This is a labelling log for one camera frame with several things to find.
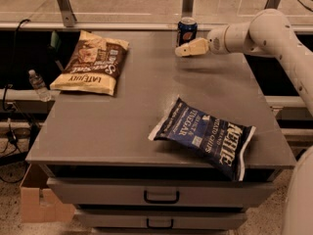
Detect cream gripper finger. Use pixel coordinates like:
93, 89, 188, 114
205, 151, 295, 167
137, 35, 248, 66
175, 37, 209, 57

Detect blue pepsi can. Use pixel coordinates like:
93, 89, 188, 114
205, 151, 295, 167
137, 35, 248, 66
176, 17, 198, 46

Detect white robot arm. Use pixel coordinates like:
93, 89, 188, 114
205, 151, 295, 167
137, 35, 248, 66
175, 9, 313, 235

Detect blue kettle chips bag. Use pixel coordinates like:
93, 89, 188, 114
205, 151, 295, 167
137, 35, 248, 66
149, 97, 256, 181

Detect yellow brown chips bag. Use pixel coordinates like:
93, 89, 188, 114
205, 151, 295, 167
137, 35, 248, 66
50, 30, 129, 96

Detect grey drawer cabinet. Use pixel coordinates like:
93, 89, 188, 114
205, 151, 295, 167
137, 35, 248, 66
27, 31, 295, 235

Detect clear plastic water bottle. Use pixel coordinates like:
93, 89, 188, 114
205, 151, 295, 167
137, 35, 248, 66
28, 70, 51, 102

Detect upper grey drawer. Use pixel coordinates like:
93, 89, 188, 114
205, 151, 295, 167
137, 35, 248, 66
47, 178, 275, 208

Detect grey drawer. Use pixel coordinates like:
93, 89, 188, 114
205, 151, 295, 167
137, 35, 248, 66
75, 210, 246, 230
47, 178, 275, 208

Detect lower grey drawer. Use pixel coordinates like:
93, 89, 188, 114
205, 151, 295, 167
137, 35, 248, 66
75, 210, 246, 230

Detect cardboard box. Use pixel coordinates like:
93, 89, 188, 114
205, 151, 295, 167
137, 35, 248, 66
19, 164, 76, 224

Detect middle metal bracket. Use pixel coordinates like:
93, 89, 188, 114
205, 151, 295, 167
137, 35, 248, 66
181, 0, 196, 19

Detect left metal bracket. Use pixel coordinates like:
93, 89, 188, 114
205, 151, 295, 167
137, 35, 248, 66
57, 0, 76, 27

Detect green handled tool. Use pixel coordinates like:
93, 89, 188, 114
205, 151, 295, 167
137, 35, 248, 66
48, 30, 64, 71

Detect black cable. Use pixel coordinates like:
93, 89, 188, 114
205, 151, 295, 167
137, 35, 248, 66
0, 19, 32, 184

